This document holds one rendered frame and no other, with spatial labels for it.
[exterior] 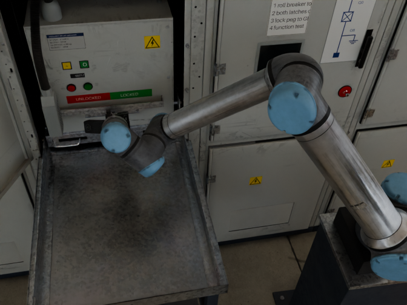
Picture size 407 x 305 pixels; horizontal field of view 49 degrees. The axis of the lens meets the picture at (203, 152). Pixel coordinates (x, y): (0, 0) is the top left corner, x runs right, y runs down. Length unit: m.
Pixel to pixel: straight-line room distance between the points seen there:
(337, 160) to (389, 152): 1.22
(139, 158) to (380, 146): 1.29
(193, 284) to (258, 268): 1.08
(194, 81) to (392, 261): 0.91
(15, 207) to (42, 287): 0.66
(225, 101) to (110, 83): 0.55
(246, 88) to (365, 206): 0.46
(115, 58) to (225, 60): 0.39
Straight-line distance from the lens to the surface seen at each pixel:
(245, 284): 2.47
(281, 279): 2.51
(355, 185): 1.23
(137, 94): 1.75
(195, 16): 1.56
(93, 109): 1.74
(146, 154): 1.42
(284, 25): 1.64
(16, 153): 1.85
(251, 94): 1.27
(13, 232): 2.26
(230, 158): 2.00
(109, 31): 1.60
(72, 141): 1.88
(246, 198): 2.25
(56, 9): 1.61
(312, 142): 1.13
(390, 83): 2.04
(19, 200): 2.08
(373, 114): 2.12
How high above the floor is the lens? 2.15
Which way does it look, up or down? 45 degrees down
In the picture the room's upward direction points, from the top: 3 degrees clockwise
